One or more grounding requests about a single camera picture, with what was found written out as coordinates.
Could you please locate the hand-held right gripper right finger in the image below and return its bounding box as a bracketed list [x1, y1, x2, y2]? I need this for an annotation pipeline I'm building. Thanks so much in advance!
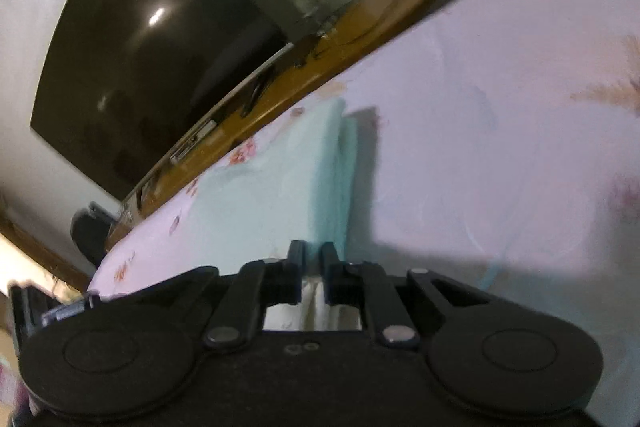
[320, 242, 495, 351]

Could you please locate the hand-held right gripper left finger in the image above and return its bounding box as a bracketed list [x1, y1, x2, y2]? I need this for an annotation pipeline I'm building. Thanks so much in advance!
[134, 239, 307, 353]

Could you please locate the mint white small cloth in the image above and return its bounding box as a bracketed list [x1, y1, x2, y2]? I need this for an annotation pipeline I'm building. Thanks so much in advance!
[107, 98, 362, 334]

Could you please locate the black speaker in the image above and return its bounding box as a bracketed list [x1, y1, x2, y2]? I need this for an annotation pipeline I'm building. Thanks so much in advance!
[70, 201, 122, 269]

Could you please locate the silver set-top box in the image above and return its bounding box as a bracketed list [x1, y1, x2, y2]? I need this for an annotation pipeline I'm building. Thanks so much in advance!
[170, 119, 222, 166]

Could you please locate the pink floral bedsheet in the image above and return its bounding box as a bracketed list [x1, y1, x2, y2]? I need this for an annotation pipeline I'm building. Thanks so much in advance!
[86, 0, 640, 427]

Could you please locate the wooden television cabinet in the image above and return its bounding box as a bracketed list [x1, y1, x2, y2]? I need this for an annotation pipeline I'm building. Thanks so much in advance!
[105, 0, 449, 254]

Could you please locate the black flat television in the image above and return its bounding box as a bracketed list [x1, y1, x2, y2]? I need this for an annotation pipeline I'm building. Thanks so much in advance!
[30, 0, 294, 202]

